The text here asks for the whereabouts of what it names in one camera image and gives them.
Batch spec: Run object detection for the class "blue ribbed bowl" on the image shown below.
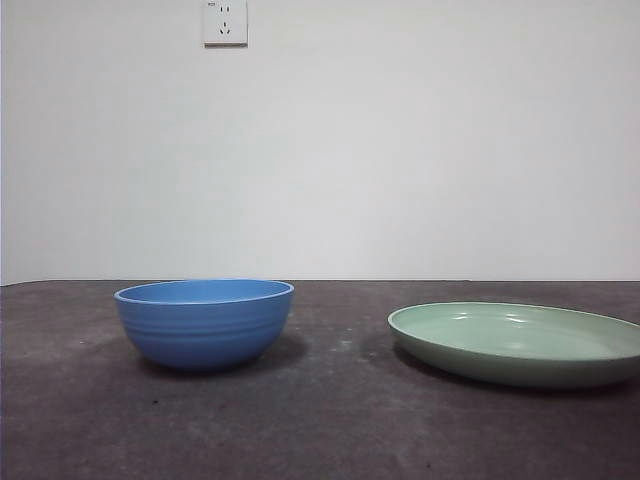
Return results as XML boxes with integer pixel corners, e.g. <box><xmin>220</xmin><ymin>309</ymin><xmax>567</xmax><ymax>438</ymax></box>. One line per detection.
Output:
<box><xmin>113</xmin><ymin>278</ymin><xmax>295</xmax><ymax>372</ymax></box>

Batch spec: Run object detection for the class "green shallow plate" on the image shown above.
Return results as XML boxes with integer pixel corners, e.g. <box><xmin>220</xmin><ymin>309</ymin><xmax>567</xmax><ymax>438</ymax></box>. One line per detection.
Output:
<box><xmin>387</xmin><ymin>301</ymin><xmax>640</xmax><ymax>390</ymax></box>

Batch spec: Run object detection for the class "white wall power socket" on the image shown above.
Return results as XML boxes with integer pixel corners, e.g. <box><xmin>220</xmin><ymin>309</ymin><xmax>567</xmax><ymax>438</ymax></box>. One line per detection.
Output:
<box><xmin>202</xmin><ymin>0</ymin><xmax>249</xmax><ymax>49</ymax></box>

